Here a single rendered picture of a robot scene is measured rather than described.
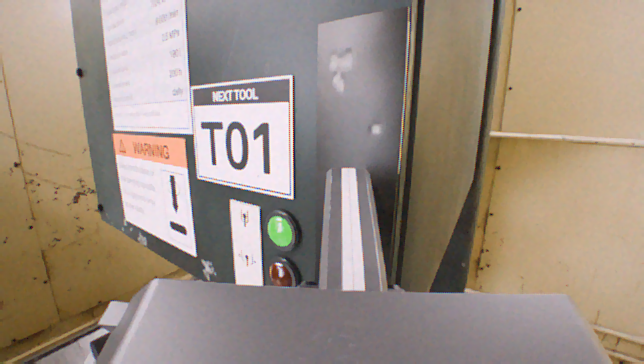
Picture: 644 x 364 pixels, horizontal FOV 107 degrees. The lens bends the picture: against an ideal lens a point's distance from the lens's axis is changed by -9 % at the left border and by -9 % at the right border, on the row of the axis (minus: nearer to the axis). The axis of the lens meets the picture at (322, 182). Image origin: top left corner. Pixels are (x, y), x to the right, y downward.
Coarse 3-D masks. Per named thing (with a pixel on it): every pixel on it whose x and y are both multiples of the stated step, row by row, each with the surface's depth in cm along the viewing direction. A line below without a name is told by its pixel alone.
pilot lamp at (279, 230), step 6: (276, 216) 16; (270, 222) 17; (276, 222) 16; (282, 222) 16; (270, 228) 17; (276, 228) 16; (282, 228) 16; (288, 228) 16; (270, 234) 17; (276, 234) 16; (282, 234) 16; (288, 234) 16; (276, 240) 16; (282, 240) 16; (288, 240) 16
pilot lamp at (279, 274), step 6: (276, 264) 17; (282, 264) 17; (270, 270) 17; (276, 270) 17; (282, 270) 17; (288, 270) 17; (270, 276) 18; (276, 276) 17; (282, 276) 17; (288, 276) 17; (276, 282) 17; (282, 282) 17; (288, 282) 17
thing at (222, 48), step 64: (192, 0) 18; (256, 0) 15; (320, 0) 13; (384, 0) 11; (448, 0) 13; (192, 64) 19; (256, 64) 16; (448, 64) 15; (448, 128) 18; (192, 192) 22; (256, 192) 18; (448, 192) 24; (192, 256) 24
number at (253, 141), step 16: (224, 112) 18; (240, 112) 17; (256, 112) 16; (272, 112) 15; (224, 128) 18; (240, 128) 17; (256, 128) 16; (272, 128) 16; (224, 144) 18; (240, 144) 17; (256, 144) 17; (272, 144) 16; (240, 160) 18; (256, 160) 17; (272, 160) 16; (240, 176) 18; (256, 176) 17; (272, 176) 16
